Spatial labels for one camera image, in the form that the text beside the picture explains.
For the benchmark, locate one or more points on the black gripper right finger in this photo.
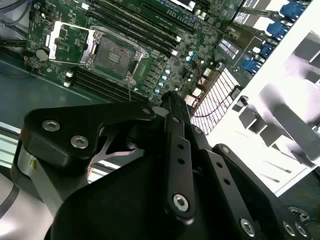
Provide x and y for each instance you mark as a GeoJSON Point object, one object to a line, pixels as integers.
{"type": "Point", "coordinates": [245, 195]}

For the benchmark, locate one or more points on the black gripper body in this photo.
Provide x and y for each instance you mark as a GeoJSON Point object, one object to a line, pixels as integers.
{"type": "Point", "coordinates": [120, 212]}

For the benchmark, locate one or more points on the silver metal socket cover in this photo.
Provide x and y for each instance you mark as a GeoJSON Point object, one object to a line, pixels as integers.
{"type": "Point", "coordinates": [52, 43]}

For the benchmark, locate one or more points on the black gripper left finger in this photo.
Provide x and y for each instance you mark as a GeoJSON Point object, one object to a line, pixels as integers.
{"type": "Point", "coordinates": [62, 130]}

